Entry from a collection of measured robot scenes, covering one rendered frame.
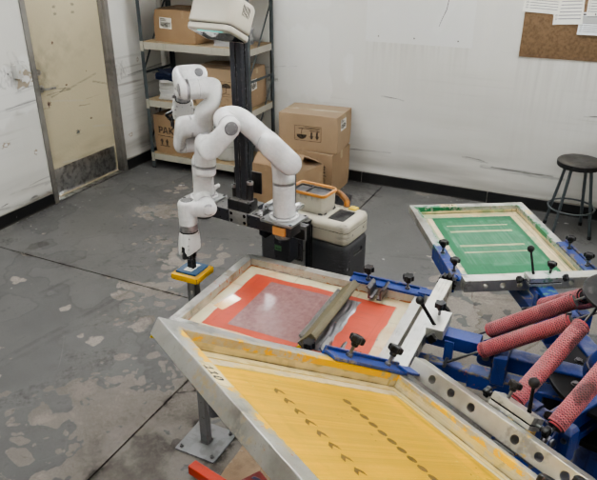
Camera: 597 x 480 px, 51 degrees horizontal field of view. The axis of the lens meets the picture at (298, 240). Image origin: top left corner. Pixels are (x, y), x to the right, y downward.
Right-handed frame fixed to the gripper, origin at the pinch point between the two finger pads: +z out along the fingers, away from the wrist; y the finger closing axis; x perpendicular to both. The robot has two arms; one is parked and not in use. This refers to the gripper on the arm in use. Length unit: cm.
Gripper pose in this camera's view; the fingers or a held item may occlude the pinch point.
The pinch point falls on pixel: (191, 263)
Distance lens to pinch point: 268.9
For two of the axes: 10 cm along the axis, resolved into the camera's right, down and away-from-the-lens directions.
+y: -4.3, 3.9, -8.1
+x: 9.0, 1.9, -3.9
